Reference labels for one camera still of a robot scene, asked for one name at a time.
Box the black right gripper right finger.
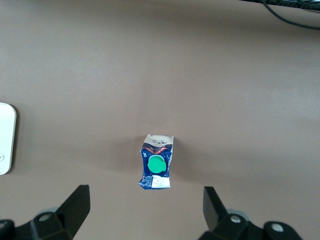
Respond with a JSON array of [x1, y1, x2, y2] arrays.
[[198, 186, 305, 240]]

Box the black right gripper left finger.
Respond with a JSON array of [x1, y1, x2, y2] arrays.
[[0, 184, 91, 240]]

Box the blue white milk carton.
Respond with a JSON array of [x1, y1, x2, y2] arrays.
[[138, 134, 175, 191]]

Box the cream rabbit print tray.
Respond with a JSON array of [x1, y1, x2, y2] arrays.
[[0, 101, 18, 176]]

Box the brown table cover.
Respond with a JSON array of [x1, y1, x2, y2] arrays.
[[0, 0, 320, 240]]

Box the black looped cable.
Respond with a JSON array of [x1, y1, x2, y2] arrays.
[[262, 0, 320, 31]]

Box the black cable along table edge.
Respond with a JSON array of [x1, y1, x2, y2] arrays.
[[239, 0, 320, 13]]

